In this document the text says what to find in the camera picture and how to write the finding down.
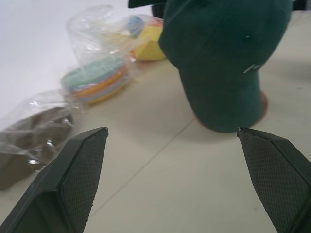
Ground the yellow foam block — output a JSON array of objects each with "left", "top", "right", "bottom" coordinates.
[{"left": 131, "top": 24, "right": 167, "bottom": 61}]

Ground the stack of colourful round plates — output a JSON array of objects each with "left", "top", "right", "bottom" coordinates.
[{"left": 60, "top": 56, "right": 129, "bottom": 105}]

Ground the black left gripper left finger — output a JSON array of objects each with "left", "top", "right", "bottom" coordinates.
[{"left": 0, "top": 127, "right": 109, "bottom": 233}]

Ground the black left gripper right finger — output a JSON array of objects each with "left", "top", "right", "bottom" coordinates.
[{"left": 237, "top": 127, "right": 311, "bottom": 233}]

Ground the dark green baseball cap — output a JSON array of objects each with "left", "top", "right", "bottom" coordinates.
[{"left": 128, "top": 0, "right": 292, "bottom": 133}]

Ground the blue foam block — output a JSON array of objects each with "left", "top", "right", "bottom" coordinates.
[{"left": 127, "top": 15, "right": 146, "bottom": 39}]

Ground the clear plastic bag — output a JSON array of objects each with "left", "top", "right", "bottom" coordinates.
[{"left": 60, "top": 4, "right": 168, "bottom": 115}]

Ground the brown cloth in plastic bag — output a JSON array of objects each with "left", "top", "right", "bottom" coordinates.
[{"left": 0, "top": 90, "right": 75, "bottom": 191}]

